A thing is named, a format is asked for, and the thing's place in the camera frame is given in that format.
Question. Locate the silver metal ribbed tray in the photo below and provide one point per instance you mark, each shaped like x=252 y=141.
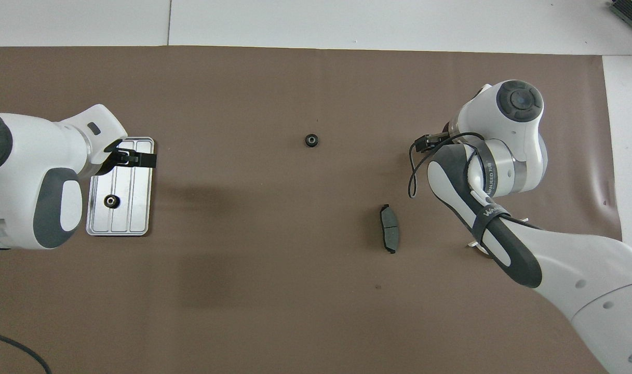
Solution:
x=136 y=208

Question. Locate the black bearing gear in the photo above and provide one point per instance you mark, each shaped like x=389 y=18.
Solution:
x=111 y=201
x=311 y=140

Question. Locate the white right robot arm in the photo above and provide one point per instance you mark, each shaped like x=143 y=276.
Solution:
x=580 y=270

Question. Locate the long dark grey brake pad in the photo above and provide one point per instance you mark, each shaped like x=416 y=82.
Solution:
x=389 y=228

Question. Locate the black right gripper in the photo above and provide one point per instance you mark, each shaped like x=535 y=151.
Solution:
x=430 y=143

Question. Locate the brown paper table mat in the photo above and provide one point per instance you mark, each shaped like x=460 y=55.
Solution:
x=295 y=259

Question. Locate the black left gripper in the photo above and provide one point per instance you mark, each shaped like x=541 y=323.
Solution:
x=109 y=163

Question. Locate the white curved plastic bracket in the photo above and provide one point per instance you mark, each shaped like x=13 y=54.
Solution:
x=472 y=244

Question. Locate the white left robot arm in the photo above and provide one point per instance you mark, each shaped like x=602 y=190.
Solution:
x=35 y=156

